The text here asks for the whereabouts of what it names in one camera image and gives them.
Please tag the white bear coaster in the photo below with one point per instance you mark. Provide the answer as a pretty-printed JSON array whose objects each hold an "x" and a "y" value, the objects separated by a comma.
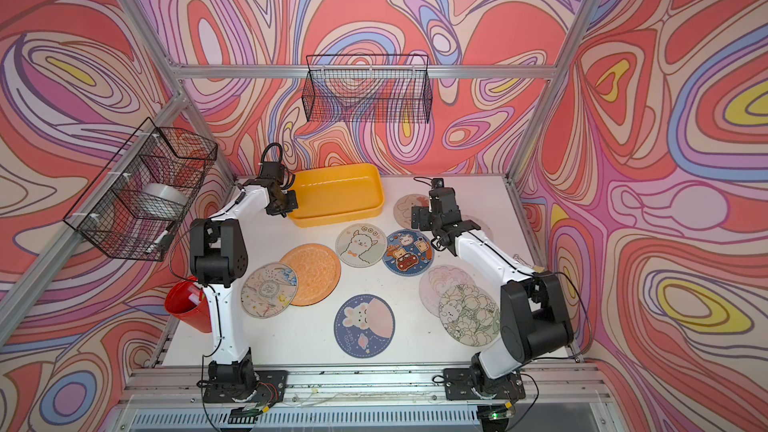
[{"x": 361, "y": 245}]

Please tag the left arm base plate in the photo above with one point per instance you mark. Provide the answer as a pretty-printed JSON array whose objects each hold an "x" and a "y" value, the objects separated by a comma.
[{"x": 266, "y": 387}]

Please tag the back wall wire basket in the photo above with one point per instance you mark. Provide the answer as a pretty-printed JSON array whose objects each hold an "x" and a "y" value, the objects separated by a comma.
[{"x": 368, "y": 87}]

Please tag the cream blue doodle coaster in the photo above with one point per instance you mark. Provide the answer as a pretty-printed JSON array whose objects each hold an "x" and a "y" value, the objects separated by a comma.
[{"x": 269, "y": 290}]

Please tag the blue pink bunny coaster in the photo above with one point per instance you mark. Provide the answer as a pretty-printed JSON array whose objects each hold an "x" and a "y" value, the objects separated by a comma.
[{"x": 364, "y": 326}]

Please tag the marker pen in basket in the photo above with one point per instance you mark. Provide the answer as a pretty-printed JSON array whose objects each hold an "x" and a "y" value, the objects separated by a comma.
[{"x": 161, "y": 244}]

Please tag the yellow plastic storage box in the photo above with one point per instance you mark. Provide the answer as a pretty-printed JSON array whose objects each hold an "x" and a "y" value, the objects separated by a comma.
[{"x": 337, "y": 194}]

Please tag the blue toast cartoon coaster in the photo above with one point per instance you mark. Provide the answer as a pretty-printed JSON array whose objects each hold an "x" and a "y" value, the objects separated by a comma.
[{"x": 408, "y": 253}]

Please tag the pink swirl coaster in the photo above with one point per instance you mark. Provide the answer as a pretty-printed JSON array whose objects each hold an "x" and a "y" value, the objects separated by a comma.
[{"x": 483, "y": 226}]

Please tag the red plastic cup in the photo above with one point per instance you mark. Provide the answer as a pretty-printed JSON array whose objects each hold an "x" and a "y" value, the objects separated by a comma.
[{"x": 187, "y": 302}]

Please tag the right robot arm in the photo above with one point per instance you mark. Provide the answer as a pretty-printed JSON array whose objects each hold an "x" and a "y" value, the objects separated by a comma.
[{"x": 534, "y": 317}]

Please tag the green line-art coaster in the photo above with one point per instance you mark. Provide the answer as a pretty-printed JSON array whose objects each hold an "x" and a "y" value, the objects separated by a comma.
[{"x": 469, "y": 315}]

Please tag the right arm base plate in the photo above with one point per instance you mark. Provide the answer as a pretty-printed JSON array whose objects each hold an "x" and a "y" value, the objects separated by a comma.
[{"x": 470, "y": 383}]

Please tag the silver tape roll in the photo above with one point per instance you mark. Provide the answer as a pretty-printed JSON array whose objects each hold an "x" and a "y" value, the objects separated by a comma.
[{"x": 161, "y": 202}]

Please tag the wall wire basket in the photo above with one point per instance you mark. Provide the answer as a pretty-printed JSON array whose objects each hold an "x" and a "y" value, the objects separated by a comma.
[
  {"x": 368, "y": 87},
  {"x": 106, "y": 213}
]

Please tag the pale pink cloud coaster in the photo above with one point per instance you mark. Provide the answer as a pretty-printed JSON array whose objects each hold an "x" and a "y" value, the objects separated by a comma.
[{"x": 434, "y": 284}]

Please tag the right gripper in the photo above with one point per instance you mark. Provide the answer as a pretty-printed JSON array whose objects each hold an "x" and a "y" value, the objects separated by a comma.
[{"x": 420, "y": 219}]

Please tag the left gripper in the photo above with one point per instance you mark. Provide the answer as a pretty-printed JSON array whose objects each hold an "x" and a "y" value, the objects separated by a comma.
[{"x": 292, "y": 204}]

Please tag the left wall wire basket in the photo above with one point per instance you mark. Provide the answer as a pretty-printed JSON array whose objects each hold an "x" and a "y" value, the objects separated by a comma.
[{"x": 106, "y": 213}]

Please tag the orange round coaster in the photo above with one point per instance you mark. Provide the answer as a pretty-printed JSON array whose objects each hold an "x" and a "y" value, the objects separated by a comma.
[{"x": 318, "y": 272}]

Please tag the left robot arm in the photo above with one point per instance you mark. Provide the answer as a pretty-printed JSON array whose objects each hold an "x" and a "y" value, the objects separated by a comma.
[{"x": 218, "y": 253}]

